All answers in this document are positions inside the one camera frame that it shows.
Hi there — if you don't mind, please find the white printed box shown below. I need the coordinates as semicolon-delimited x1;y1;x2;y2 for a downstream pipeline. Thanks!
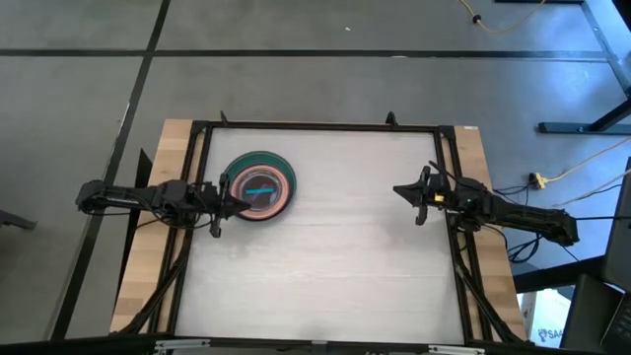
520;287;576;349

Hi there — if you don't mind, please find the stack of colourful plates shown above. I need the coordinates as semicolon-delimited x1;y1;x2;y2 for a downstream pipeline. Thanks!
221;150;298;211

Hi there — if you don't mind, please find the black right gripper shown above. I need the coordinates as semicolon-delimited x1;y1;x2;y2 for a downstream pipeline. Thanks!
392;165;457;227

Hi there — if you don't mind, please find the yellow floor cable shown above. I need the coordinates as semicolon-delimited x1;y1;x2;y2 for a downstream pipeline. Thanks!
457;0;546;36

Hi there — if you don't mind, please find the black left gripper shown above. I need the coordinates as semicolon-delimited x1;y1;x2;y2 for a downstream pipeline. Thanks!
195;172;251;239

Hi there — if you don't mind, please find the black cable bundle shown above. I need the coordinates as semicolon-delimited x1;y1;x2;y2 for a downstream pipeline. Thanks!
492;183;534;197

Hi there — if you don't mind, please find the black table frame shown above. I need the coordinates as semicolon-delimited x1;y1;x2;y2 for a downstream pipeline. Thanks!
115;110;526;346

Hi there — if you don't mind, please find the pale yellow cable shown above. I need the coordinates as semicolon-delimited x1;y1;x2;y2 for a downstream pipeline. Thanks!
544;136;631;184

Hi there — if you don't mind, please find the silver bracket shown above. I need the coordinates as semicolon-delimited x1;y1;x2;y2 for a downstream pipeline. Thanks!
427;344;487;355
154;338;212;354

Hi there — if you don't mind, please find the transparent red plastic plate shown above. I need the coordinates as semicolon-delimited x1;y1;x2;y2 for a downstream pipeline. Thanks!
229;165;292;222

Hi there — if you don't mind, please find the black stand base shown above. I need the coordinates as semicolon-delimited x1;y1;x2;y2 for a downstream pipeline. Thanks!
537;0;631;135

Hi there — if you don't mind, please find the dark desk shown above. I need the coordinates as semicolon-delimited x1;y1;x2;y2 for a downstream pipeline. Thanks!
559;156;631;354

